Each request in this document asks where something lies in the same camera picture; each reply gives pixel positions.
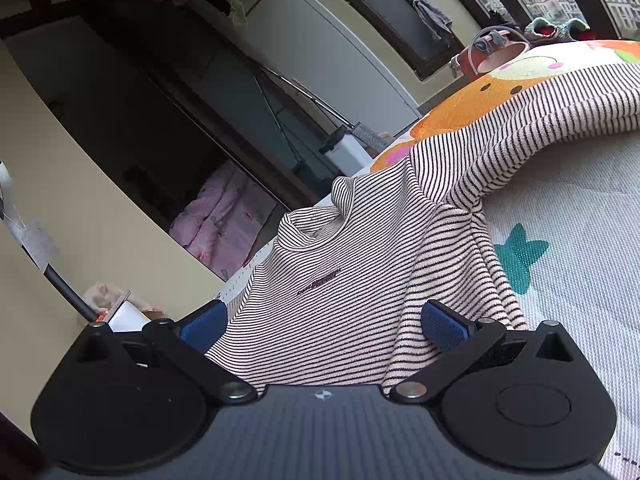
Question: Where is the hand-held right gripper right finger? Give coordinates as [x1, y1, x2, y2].
[390, 300, 576, 404]

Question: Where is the striped long-sleeve shirt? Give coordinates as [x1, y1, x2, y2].
[205, 57, 640, 401]

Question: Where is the grey hanging cloth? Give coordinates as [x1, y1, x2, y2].
[412, 0, 453, 41]

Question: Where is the dark framed glass door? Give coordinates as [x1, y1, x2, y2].
[332, 0, 481, 81]

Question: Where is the beige fluffy item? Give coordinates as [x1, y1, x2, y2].
[82, 281, 163, 323]

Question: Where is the cartoon printed bed mat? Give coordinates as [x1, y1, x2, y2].
[212, 40, 640, 471]

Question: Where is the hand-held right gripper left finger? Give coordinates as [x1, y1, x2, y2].
[75, 300, 257, 405]

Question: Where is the white lint roller black handle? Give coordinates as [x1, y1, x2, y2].
[0, 160, 151, 333]

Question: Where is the grey mop head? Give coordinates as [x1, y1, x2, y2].
[354, 122, 392, 155]

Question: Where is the pink plastic bucket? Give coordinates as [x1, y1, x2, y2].
[470, 27, 531, 78]

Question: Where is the white bin with black lid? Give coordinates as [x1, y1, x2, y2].
[320, 127, 376, 176]

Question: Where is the pink quilt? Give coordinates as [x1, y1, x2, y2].
[169, 160, 278, 281]

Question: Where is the white door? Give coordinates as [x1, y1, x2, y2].
[245, 0, 421, 131]

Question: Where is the dark wardrobe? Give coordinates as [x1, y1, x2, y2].
[0, 10, 321, 281]

